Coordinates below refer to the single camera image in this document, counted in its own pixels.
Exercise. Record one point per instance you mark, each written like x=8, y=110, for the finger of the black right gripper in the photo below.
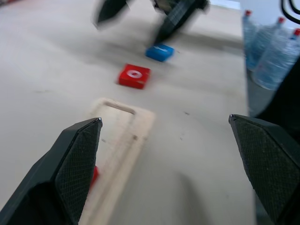
x=108, y=10

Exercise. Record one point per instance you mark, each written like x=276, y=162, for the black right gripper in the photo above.
x=185, y=3

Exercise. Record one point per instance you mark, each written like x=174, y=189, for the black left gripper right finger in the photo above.
x=269, y=164

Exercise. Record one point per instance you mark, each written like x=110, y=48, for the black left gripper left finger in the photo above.
x=58, y=178

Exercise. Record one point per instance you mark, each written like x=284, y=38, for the blue letter block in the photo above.
x=159, y=53

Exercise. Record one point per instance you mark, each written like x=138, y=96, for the red letter block O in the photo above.
x=133, y=76

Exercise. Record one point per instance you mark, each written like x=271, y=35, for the wooden letter tray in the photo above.
x=122, y=145

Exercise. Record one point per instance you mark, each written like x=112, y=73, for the black rounded object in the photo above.
x=286, y=98

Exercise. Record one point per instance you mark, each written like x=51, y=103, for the clear water bottle red cap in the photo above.
x=249, y=35
x=269, y=37
x=274, y=65

